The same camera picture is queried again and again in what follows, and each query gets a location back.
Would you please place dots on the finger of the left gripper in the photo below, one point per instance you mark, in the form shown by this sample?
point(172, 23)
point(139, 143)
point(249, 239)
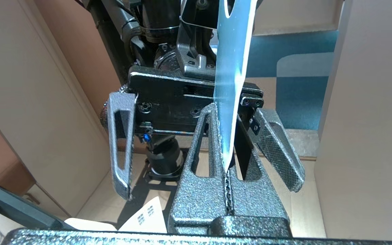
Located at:
point(281, 153)
point(129, 102)

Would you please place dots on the beige room door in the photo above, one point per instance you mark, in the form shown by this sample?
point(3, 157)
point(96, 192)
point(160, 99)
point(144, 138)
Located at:
point(369, 119)

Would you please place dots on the white printed label tag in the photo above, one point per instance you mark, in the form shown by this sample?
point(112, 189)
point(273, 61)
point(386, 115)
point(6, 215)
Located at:
point(148, 214)

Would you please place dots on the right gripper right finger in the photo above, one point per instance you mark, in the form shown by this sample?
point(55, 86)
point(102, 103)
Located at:
point(257, 207)

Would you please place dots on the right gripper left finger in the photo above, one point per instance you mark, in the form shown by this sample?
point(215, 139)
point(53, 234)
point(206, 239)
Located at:
point(196, 204)

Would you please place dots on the black metal bracket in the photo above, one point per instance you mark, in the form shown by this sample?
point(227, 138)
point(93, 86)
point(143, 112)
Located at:
point(19, 207)

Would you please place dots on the white door hanger sign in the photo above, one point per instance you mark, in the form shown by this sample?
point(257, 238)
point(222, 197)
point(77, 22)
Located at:
point(233, 51)

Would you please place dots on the black robot torso column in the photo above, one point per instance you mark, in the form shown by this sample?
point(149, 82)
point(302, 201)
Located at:
point(107, 34)

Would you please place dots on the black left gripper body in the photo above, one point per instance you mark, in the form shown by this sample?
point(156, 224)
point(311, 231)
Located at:
point(168, 98)

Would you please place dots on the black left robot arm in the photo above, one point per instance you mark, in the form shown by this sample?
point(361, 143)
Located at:
point(162, 17)

